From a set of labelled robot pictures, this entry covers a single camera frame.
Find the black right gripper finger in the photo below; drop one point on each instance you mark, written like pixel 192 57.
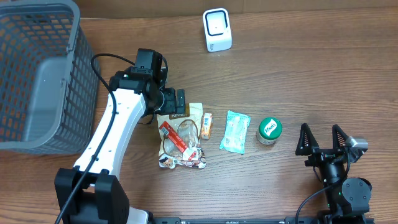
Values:
pixel 307 144
pixel 339 137

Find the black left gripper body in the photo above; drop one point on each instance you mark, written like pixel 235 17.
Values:
pixel 180 101

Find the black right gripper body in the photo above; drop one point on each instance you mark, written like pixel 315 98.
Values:
pixel 323 158

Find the brown snack pouch red label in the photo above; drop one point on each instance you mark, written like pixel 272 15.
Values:
pixel 180 138

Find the small orange box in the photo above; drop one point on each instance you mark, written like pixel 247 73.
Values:
pixel 206 126

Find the green lid white jar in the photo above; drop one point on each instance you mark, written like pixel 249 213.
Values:
pixel 269 131

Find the light green wipes packet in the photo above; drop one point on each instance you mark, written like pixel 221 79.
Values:
pixel 235 132

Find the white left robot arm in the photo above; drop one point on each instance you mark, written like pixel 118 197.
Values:
pixel 91 192

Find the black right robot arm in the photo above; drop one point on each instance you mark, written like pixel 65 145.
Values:
pixel 347 197

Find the white barcode scanner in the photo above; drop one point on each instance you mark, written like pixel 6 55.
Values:
pixel 217 30

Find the grey plastic mesh basket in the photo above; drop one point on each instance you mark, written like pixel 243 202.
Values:
pixel 48 84

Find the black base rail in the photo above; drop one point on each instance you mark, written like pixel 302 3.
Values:
pixel 286 220

